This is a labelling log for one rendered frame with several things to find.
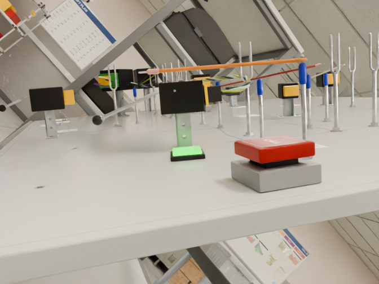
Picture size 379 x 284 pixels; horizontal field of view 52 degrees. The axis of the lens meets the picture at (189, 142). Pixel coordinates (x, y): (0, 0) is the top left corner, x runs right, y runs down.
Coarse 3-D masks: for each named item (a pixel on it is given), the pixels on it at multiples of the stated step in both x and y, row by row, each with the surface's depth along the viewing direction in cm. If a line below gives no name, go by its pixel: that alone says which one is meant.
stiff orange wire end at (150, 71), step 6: (270, 60) 40; (276, 60) 40; (282, 60) 40; (288, 60) 40; (294, 60) 40; (300, 60) 39; (306, 60) 40; (192, 66) 40; (198, 66) 40; (204, 66) 40; (210, 66) 40; (216, 66) 40; (222, 66) 40; (228, 66) 40; (234, 66) 40; (138, 72) 40; (144, 72) 40; (150, 72) 40; (156, 72) 40; (162, 72) 40
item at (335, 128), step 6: (330, 36) 57; (330, 42) 57; (330, 48) 57; (330, 54) 57; (330, 60) 57; (330, 66) 58; (336, 72) 57; (336, 78) 57; (336, 84) 57; (336, 90) 57; (336, 96) 57; (336, 102) 57; (336, 108) 58; (336, 114) 58; (336, 120) 58; (336, 126) 58
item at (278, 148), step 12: (240, 144) 33; (252, 144) 32; (264, 144) 31; (276, 144) 31; (288, 144) 31; (300, 144) 31; (312, 144) 31; (252, 156) 31; (264, 156) 30; (276, 156) 30; (288, 156) 31; (300, 156) 31
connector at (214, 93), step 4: (208, 88) 50; (212, 88) 50; (216, 88) 51; (220, 88) 51; (208, 92) 50; (212, 92) 51; (216, 92) 51; (220, 92) 51; (204, 96) 51; (208, 96) 51; (212, 96) 51; (216, 96) 51; (220, 96) 51; (204, 100) 51; (212, 100) 51; (216, 100) 51; (220, 100) 51
